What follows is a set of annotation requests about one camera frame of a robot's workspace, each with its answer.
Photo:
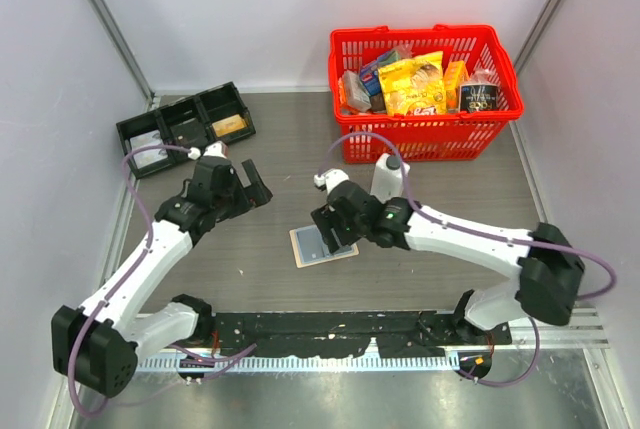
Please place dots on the blue snack packet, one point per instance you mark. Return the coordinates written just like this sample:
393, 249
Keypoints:
369, 73

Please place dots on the grey wrapped snack pack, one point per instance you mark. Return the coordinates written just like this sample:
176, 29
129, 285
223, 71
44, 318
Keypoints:
352, 93

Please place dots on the black round can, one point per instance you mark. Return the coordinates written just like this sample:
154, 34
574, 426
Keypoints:
478, 97

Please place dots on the gold card in tray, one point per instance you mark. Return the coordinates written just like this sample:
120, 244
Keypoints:
228, 125

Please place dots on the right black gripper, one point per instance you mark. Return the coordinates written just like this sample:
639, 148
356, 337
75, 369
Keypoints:
323, 218

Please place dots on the black three-compartment tray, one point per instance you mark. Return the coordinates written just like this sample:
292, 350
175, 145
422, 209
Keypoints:
217, 114

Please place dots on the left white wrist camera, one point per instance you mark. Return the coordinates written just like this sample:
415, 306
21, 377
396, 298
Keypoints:
217, 149

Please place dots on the red shopping basket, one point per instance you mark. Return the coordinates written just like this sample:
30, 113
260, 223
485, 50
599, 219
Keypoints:
450, 137

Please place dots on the orange snack box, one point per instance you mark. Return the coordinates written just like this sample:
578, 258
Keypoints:
455, 76

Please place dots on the white cable duct strip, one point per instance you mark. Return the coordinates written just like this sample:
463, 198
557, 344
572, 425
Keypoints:
168, 361

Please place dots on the black mounting base plate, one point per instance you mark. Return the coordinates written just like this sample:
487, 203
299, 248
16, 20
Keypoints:
398, 334

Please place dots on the white bottle grey cap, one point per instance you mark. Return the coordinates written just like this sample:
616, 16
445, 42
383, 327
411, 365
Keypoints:
387, 181

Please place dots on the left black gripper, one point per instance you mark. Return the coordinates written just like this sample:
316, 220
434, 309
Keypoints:
256, 192

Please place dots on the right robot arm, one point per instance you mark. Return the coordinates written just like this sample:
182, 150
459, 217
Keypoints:
542, 276

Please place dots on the yellow chips bag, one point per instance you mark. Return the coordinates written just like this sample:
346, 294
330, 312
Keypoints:
414, 87

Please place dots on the beige card holder wallet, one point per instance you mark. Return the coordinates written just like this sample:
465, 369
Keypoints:
309, 248

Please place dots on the dark card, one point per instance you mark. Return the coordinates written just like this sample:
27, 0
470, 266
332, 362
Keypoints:
189, 133

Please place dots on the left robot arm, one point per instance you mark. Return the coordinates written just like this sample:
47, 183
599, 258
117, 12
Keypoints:
100, 343

